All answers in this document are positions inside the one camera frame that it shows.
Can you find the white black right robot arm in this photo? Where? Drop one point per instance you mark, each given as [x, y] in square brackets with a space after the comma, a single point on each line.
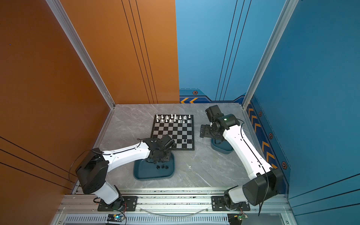
[265, 180]

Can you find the aluminium corner post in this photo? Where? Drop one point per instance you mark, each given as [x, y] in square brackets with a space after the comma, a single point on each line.
[276, 35]
[72, 35]

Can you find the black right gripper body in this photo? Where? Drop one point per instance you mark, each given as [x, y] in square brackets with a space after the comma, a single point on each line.
[209, 131]

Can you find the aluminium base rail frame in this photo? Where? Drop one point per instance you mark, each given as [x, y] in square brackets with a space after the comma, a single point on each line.
[171, 206]

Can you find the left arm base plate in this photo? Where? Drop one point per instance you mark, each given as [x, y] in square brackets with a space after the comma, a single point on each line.
[128, 204]

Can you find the teal tray with white pieces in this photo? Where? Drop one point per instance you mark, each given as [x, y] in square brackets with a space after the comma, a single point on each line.
[223, 147]

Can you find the left aluminium corner post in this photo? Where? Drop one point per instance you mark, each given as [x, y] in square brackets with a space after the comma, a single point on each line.
[72, 35]

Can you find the teal tray with black pieces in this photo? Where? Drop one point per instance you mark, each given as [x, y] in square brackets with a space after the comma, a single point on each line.
[144, 171]

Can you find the right aluminium corner post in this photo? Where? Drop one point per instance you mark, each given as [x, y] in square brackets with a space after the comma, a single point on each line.
[276, 35]

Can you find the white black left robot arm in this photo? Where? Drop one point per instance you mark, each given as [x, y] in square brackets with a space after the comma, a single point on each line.
[93, 169]

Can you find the black white chessboard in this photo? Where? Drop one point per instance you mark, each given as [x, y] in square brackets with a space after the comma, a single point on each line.
[179, 127]

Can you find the green circuit board left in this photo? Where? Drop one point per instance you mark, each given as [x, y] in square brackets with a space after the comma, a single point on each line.
[116, 219]

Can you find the circuit board right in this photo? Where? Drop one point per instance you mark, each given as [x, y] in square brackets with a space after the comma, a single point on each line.
[236, 219]

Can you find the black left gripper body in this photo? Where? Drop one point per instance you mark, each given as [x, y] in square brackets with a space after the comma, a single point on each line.
[165, 156]

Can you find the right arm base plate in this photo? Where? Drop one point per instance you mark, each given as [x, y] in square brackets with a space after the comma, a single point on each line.
[222, 203]

